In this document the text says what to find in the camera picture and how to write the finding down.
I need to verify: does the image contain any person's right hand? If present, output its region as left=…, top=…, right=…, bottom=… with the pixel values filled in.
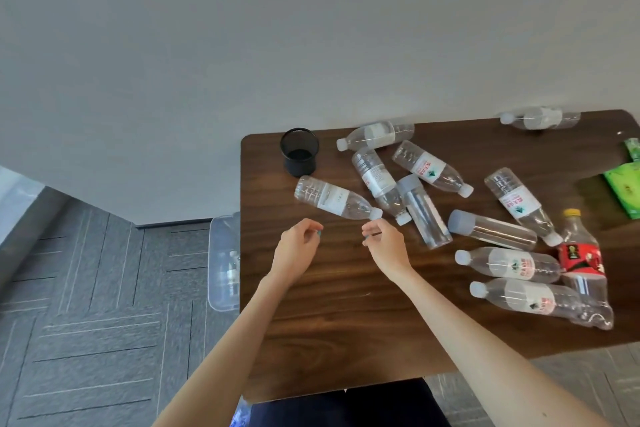
left=361, top=218, right=414, bottom=284

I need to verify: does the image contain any person's left hand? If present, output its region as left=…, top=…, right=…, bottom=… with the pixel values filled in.
left=270, top=218, right=325, bottom=287

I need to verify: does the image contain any person's left forearm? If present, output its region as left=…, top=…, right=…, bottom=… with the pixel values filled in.
left=154, top=276, right=297, bottom=427

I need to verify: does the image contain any person's right forearm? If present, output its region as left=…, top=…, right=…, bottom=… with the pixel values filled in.
left=384, top=268, right=617, bottom=427

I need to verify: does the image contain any clear bottle plain white label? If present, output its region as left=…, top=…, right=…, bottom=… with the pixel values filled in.
left=500, top=106, right=582, bottom=131
left=336, top=120, right=416, bottom=152
left=294, top=175, right=383, bottom=221
left=351, top=147, right=413, bottom=226

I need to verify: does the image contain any clear label-less bottle grey cap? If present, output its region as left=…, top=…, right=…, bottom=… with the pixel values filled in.
left=396, top=174, right=453, bottom=250
left=447, top=209, right=538, bottom=251

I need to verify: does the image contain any black mesh pen cup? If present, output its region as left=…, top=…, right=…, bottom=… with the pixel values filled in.
left=280, top=128, right=320, bottom=178

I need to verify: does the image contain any clear plastic storage bin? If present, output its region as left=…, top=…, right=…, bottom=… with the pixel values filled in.
left=207, top=212, right=241, bottom=312

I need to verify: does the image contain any clear bottle red-green print label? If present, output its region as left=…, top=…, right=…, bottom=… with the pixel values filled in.
left=469, top=278, right=601, bottom=323
left=484, top=167, right=564, bottom=247
left=454, top=247, right=563, bottom=284
left=391, top=140, right=474, bottom=198

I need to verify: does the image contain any person's dark navy clothing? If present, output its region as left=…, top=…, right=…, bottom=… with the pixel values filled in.
left=248, top=378, right=452, bottom=427

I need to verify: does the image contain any red label bottle yellow cap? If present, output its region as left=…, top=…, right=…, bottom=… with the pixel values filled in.
left=557, top=208, right=615, bottom=331

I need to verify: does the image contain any green wet wipes packet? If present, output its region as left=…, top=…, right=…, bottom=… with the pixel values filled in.
left=601, top=161, right=640, bottom=220

